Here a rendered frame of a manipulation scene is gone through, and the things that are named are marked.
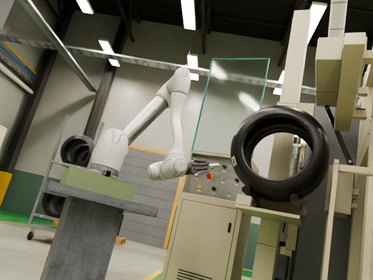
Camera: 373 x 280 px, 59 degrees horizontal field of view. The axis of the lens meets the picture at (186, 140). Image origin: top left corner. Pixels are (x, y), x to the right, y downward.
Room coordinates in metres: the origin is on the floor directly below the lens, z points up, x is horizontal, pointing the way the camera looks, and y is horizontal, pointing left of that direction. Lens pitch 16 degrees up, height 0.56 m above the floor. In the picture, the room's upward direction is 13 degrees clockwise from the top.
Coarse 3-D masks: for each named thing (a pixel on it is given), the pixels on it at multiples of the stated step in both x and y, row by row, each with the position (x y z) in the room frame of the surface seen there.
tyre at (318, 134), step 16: (256, 112) 1.97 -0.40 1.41; (272, 112) 1.91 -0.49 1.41; (288, 112) 1.87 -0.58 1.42; (304, 112) 1.85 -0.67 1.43; (240, 128) 1.99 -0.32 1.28; (256, 128) 2.19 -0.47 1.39; (272, 128) 2.18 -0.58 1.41; (288, 128) 2.13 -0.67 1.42; (304, 128) 2.07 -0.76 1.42; (320, 128) 1.81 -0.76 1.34; (240, 144) 1.97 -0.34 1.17; (256, 144) 2.24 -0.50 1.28; (320, 144) 1.78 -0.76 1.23; (240, 160) 1.97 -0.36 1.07; (320, 160) 1.79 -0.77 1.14; (240, 176) 1.99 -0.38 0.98; (256, 176) 1.92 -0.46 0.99; (304, 176) 1.81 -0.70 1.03; (320, 176) 1.83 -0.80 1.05; (256, 192) 1.98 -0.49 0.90; (272, 192) 1.90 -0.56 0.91; (288, 192) 1.87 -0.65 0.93; (304, 192) 1.91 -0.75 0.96
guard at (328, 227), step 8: (336, 160) 1.30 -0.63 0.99; (336, 168) 1.30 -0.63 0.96; (336, 176) 1.29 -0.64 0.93; (328, 216) 1.78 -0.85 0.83; (328, 224) 1.30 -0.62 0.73; (328, 232) 1.30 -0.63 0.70; (328, 240) 1.30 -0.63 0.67; (328, 248) 1.30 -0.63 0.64; (328, 256) 1.29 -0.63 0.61; (328, 264) 1.29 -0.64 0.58
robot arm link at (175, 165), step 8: (176, 96) 1.80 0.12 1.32; (184, 96) 1.81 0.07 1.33; (176, 104) 1.80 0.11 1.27; (176, 112) 1.80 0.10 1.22; (176, 120) 1.77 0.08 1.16; (176, 128) 1.73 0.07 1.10; (176, 136) 1.70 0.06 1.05; (176, 144) 1.68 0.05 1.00; (168, 152) 1.68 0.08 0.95; (176, 152) 1.65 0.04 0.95; (168, 160) 1.65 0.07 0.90; (176, 160) 1.61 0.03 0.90; (184, 160) 1.62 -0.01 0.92; (168, 168) 1.64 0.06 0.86; (176, 168) 1.61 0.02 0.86; (184, 168) 1.62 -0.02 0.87; (168, 176) 1.70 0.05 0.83; (176, 176) 1.67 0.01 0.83
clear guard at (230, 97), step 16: (224, 64) 2.77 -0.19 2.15; (240, 64) 2.70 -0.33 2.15; (256, 64) 2.64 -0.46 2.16; (208, 80) 2.82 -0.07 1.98; (224, 80) 2.75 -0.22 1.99; (240, 80) 2.69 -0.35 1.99; (256, 80) 2.63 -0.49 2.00; (208, 96) 2.81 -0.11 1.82; (224, 96) 2.74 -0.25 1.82; (240, 96) 2.68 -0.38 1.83; (256, 96) 2.62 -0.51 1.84; (208, 112) 2.79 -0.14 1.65; (224, 112) 2.73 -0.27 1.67; (240, 112) 2.67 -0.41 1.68; (208, 128) 2.78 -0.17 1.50; (224, 128) 2.71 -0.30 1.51; (208, 144) 2.76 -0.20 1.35; (224, 144) 2.70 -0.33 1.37
